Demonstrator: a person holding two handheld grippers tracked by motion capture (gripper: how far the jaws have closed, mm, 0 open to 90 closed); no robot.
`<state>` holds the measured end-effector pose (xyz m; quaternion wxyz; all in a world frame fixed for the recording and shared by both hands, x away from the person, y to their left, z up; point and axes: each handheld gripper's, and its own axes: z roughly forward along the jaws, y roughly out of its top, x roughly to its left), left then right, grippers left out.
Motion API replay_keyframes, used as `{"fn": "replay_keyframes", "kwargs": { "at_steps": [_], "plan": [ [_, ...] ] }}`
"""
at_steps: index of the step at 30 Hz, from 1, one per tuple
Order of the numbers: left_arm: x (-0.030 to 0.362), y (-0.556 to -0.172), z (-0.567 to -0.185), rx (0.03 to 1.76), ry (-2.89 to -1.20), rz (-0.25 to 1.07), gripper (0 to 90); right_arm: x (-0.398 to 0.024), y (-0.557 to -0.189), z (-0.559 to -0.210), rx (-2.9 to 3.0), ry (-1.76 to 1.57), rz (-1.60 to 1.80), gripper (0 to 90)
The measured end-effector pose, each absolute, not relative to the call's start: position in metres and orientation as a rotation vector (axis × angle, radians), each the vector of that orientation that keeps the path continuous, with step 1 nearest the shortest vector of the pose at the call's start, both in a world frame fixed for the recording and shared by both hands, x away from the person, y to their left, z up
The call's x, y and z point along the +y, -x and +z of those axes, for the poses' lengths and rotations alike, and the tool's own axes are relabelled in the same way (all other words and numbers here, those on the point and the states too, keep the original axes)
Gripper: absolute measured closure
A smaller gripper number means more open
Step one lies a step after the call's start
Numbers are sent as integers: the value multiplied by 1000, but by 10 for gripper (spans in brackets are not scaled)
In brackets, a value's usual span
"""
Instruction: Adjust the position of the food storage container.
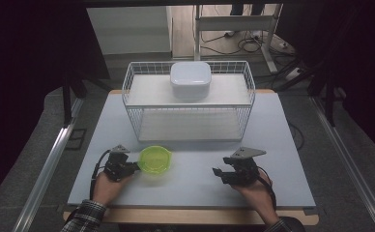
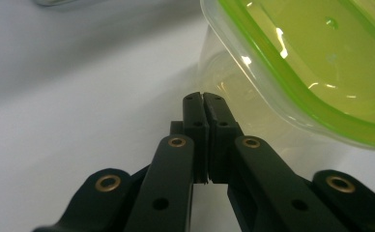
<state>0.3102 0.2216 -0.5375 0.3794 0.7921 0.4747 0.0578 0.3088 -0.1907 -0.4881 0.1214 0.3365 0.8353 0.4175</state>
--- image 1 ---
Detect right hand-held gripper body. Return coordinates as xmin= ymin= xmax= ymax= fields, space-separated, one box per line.
xmin=225 ymin=147 xmax=267 ymax=188

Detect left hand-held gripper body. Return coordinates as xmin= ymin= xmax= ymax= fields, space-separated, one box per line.
xmin=102 ymin=144 xmax=132 ymax=182

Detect green plastic bowl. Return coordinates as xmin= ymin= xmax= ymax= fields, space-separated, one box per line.
xmin=137 ymin=145 xmax=173 ymax=176

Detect white wire rack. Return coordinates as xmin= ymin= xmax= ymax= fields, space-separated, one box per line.
xmin=121 ymin=60 xmax=257 ymax=143

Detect white square lidded container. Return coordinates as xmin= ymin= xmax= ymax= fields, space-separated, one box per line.
xmin=169 ymin=61 xmax=213 ymax=101

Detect person's right hand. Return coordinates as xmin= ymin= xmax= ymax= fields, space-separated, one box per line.
xmin=232 ymin=172 xmax=279 ymax=225

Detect person's left hand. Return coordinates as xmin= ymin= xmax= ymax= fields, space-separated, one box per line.
xmin=92 ymin=172 xmax=133 ymax=207

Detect black metal stand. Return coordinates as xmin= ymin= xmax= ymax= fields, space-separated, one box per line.
xmin=61 ymin=72 xmax=112 ymax=129
xmin=274 ymin=61 xmax=348 ymax=128

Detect white power strip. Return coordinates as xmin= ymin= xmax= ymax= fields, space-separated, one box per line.
xmin=271 ymin=35 xmax=298 ymax=54
xmin=284 ymin=67 xmax=306 ymax=82

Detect dark curtain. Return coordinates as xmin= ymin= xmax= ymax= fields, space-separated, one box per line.
xmin=0 ymin=0 xmax=111 ymax=209
xmin=275 ymin=0 xmax=375 ymax=165

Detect white panel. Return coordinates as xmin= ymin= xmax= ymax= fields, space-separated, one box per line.
xmin=85 ymin=6 xmax=173 ymax=56

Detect left hand-held gripper cable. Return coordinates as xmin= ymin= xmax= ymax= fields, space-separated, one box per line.
xmin=89 ymin=148 xmax=112 ymax=201

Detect hand-held gripper cable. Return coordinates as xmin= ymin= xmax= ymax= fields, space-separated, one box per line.
xmin=256 ymin=166 xmax=277 ymax=211
xmin=89 ymin=148 xmax=112 ymax=201

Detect right hand-held gripper cable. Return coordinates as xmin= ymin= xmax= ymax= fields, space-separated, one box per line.
xmin=256 ymin=166 xmax=277 ymax=211

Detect thin black floor cable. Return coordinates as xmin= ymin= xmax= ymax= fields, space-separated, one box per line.
xmin=286 ymin=121 xmax=305 ymax=151

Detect silver metal rail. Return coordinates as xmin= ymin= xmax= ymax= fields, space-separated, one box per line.
xmin=13 ymin=97 xmax=85 ymax=232
xmin=308 ymin=96 xmax=375 ymax=232

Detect black floor cables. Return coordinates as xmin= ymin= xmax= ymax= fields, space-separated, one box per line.
xmin=200 ymin=30 xmax=274 ymax=56

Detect white metal desk frame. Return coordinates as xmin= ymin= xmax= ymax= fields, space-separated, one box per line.
xmin=193 ymin=3 xmax=284 ymax=73

